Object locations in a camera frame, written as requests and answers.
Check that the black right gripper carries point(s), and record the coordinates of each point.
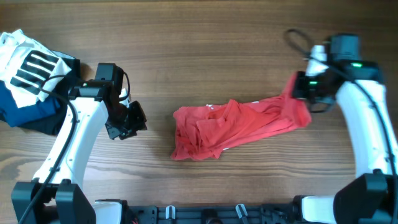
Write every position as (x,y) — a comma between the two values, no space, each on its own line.
(300,86)

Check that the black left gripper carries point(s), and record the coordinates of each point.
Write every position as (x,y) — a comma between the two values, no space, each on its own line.
(130,121)

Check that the red t-shirt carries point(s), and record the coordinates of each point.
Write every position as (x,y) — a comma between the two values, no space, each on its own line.
(206,131)

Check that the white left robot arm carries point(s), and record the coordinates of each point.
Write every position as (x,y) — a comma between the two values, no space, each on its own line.
(54,195)

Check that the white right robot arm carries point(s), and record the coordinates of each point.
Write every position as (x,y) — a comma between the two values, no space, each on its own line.
(357,88)

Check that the black folded garment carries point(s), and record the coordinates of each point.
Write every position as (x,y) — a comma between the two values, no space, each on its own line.
(51,125)

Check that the blue folded garment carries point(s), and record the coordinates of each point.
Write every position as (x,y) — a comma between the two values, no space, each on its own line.
(15,116)

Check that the white printed t-shirt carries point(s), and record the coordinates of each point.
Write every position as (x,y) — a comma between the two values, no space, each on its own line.
(26,64)

